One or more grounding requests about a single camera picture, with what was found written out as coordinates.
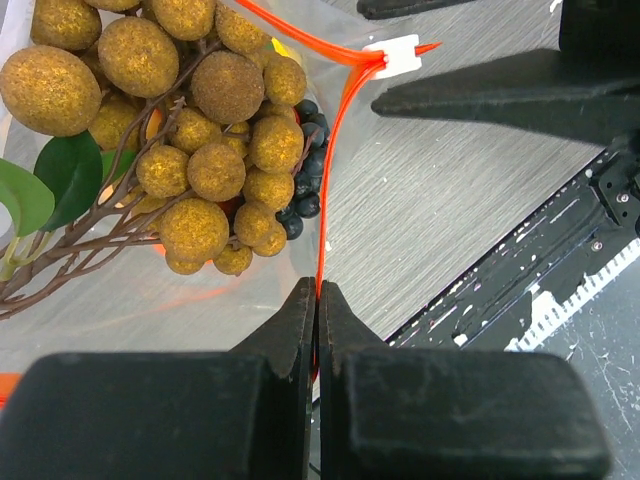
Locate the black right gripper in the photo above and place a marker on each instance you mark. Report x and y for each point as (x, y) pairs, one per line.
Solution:
(588, 91)

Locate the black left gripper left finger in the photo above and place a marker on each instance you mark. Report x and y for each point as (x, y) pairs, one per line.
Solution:
(240, 414)

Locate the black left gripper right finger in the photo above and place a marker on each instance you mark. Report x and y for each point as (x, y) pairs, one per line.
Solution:
(430, 413)

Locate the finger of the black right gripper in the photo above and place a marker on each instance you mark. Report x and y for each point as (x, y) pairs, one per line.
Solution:
(388, 9)

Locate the clear zip top bag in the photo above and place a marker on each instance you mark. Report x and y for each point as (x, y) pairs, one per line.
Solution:
(135, 302)

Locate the dark grape bunch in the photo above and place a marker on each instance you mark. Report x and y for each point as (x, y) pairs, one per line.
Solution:
(308, 174)

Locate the brown longan bunch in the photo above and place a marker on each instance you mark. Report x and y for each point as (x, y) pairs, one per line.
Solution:
(165, 124)

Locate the yellow round fruit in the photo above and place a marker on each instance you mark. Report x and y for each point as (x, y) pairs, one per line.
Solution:
(286, 51)

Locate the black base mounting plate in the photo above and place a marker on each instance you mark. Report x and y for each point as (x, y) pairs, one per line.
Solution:
(575, 232)

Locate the white slotted cable duct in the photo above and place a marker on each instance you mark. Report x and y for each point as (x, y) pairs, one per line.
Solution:
(549, 315)

